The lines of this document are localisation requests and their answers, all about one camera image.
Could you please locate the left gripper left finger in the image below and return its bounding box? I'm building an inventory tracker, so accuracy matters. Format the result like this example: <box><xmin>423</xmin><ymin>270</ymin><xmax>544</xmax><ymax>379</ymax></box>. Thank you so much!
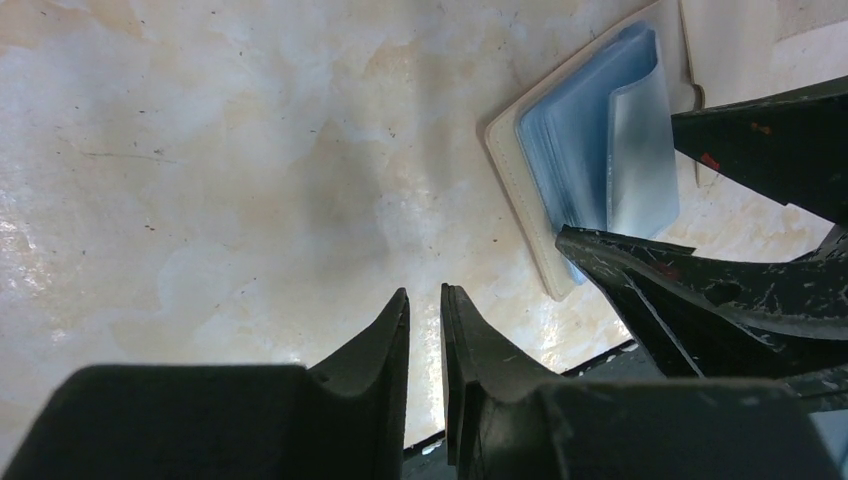
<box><xmin>4</xmin><ymin>289</ymin><xmax>410</xmax><ymax>479</ymax></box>

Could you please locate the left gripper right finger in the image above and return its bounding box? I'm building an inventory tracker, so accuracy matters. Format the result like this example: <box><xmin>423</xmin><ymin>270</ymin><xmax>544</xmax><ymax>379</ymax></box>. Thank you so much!
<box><xmin>441</xmin><ymin>284</ymin><xmax>841</xmax><ymax>479</ymax></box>

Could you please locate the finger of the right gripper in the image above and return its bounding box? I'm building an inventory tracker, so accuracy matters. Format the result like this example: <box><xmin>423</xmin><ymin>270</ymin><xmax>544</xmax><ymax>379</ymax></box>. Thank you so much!
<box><xmin>671</xmin><ymin>77</ymin><xmax>847</xmax><ymax>225</ymax></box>
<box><xmin>556</xmin><ymin>226</ymin><xmax>847</xmax><ymax>411</ymax></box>

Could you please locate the beige card holder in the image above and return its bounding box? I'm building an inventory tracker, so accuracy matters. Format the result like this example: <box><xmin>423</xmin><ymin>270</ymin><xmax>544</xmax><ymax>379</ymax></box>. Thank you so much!
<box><xmin>483</xmin><ymin>0</ymin><xmax>848</xmax><ymax>303</ymax></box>

